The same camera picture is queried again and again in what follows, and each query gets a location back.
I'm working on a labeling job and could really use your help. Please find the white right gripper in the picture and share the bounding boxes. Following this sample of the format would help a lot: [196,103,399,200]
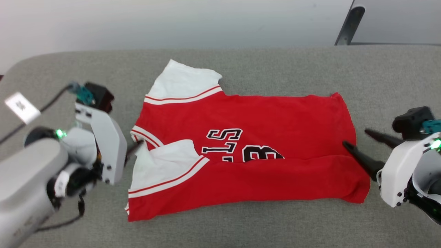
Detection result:
[342,128,441,208]

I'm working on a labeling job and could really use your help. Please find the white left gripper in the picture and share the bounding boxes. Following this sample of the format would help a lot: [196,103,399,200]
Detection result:
[75,103,144,185]

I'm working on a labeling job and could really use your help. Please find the red number 23 basketball jersey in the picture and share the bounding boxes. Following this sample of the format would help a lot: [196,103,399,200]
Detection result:
[125,59,371,222]

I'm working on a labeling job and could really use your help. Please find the teal right camera connector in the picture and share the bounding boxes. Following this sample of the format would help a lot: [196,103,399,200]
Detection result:
[420,120,441,135]

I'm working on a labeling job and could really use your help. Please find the teal camera connector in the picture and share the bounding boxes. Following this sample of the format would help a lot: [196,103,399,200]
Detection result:
[67,83,95,105]
[420,120,441,135]

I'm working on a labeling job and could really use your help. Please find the teal left camera connector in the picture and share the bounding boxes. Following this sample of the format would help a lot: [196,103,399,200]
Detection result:
[67,83,95,105]

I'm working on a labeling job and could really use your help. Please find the black left camera cable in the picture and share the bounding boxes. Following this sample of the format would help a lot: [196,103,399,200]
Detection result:
[0,84,74,145]

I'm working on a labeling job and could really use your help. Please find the white cable label tag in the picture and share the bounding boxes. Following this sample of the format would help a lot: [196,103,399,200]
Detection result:
[5,92,41,124]

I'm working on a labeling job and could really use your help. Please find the dark rounded door handle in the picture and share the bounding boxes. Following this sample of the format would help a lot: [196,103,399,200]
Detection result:
[335,5,366,46]

